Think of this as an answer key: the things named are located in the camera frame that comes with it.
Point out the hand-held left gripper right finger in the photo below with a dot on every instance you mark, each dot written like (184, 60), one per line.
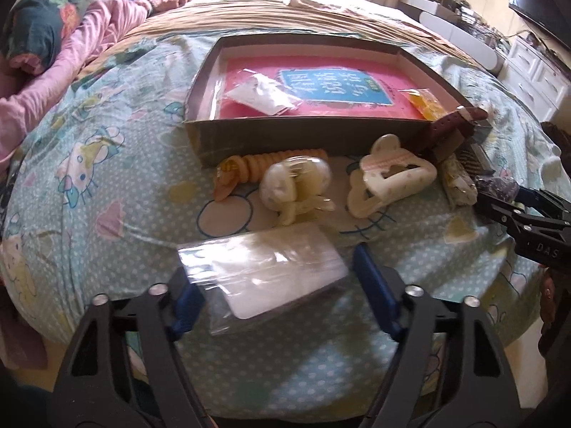
(374, 290)

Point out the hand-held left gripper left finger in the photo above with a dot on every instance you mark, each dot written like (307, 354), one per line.
(185, 307)

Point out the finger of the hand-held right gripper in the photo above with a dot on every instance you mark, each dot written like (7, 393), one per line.
(546, 203)
(497, 213)

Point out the stack of clear plastic bags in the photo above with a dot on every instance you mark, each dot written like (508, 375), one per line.
(267, 267)

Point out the white bear-shaped hair claw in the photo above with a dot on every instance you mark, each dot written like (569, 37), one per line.
(383, 160)

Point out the cream dotted hair claw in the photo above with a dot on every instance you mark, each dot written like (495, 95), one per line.
(276, 189)

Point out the shallow dark cardboard box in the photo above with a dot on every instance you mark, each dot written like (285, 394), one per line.
(267, 138)

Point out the person's right hand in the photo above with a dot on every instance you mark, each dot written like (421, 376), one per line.
(548, 312)

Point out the floral fabric packet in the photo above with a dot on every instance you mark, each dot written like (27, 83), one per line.
(459, 185)

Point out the white drawer cabinet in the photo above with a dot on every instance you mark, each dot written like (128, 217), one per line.
(535, 67)

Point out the cartoon cat print bed sheet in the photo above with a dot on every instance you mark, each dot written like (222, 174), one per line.
(111, 165)

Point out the purple cloth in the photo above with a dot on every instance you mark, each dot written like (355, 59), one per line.
(20, 334)

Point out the pink book with blue label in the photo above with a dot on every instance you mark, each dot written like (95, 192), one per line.
(312, 111)

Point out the black television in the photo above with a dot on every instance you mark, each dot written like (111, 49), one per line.
(539, 0)

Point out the small translucent plastic packet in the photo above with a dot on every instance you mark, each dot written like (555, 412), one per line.
(263, 96)

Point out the pink quilt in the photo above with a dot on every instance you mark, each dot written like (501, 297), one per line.
(89, 44)

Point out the brown blanket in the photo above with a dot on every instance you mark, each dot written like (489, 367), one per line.
(276, 18)

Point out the blue floral pillow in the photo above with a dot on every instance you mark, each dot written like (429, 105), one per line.
(35, 26)

